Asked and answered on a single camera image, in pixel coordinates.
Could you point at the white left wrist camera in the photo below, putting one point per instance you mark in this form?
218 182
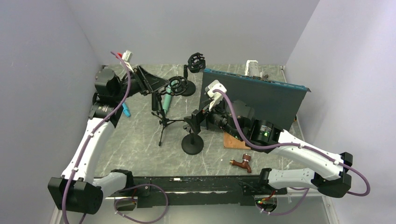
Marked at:
126 56

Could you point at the black shock mount desk stand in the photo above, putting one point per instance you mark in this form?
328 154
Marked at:
195 64

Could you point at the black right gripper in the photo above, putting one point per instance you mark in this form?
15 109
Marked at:
198 117

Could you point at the dark grey network switch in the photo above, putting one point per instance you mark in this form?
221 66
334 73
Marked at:
275 101

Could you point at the black tripod shock mount stand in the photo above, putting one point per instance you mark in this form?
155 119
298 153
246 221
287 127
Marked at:
177 88

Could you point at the blue microphone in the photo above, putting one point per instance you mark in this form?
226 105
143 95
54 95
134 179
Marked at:
126 110

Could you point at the silver head black microphone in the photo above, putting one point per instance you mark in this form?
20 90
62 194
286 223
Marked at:
154 102

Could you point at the mint green microphone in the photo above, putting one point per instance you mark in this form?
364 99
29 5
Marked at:
167 100

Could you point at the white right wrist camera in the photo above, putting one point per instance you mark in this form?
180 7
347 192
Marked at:
212 91

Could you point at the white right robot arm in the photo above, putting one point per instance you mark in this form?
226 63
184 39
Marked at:
326 172

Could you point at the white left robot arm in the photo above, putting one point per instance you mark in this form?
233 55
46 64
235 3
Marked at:
76 189

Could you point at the black clip desk stand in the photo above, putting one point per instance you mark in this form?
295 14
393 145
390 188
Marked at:
192 144

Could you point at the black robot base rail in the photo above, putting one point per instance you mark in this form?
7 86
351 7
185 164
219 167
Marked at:
198 190

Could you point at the white metal bracket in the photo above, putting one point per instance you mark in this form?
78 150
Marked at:
252 70

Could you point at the brown wooden board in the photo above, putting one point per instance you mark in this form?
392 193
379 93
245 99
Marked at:
229 142

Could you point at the brown tap fitting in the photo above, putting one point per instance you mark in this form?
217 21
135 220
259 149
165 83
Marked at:
244 164

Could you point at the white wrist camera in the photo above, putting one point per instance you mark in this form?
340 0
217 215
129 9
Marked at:
212 91
126 56

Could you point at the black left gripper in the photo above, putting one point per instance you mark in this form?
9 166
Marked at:
147 82

